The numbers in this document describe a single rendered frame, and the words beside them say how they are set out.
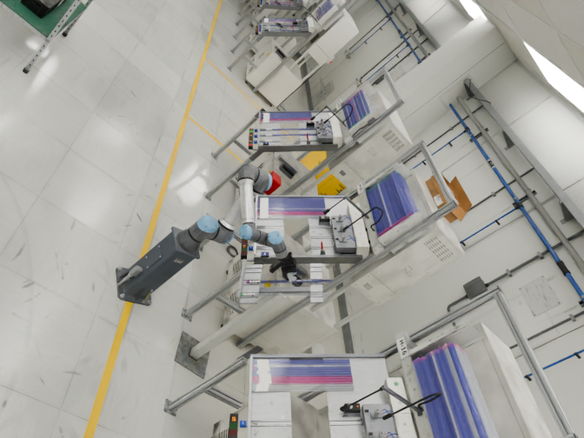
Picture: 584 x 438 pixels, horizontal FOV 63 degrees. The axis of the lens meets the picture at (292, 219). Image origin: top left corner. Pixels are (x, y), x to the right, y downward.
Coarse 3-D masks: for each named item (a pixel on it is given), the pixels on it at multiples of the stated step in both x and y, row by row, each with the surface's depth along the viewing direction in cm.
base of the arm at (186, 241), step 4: (180, 232) 292; (184, 232) 289; (188, 232) 288; (176, 236) 291; (180, 236) 289; (184, 236) 288; (188, 236) 287; (192, 236) 286; (180, 240) 288; (184, 240) 287; (188, 240) 288; (192, 240) 287; (180, 244) 288; (184, 244) 289; (188, 244) 288; (192, 244) 288; (196, 244) 290; (184, 248) 288; (188, 248) 289; (192, 248) 290; (196, 248) 293; (192, 252) 294
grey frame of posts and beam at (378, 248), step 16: (416, 144) 348; (400, 160) 352; (352, 192) 372; (448, 208) 288; (368, 224) 328; (208, 240) 393; (400, 240) 302; (368, 256) 313; (240, 272) 318; (352, 272) 318; (224, 288) 322; (272, 320) 348; (256, 336) 355
